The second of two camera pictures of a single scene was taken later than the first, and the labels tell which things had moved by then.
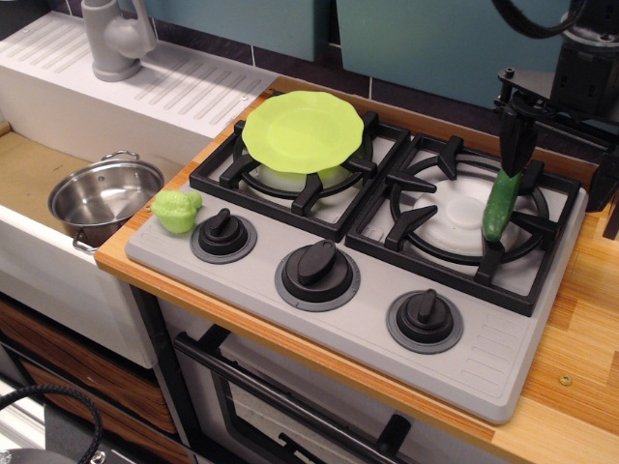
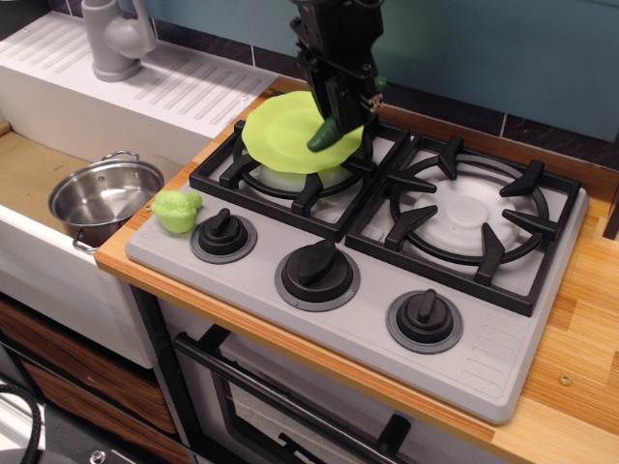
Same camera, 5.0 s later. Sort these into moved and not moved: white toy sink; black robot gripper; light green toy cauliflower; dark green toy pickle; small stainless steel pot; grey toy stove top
Moved: black robot gripper; dark green toy pickle
Not moved: grey toy stove top; small stainless steel pot; white toy sink; light green toy cauliflower
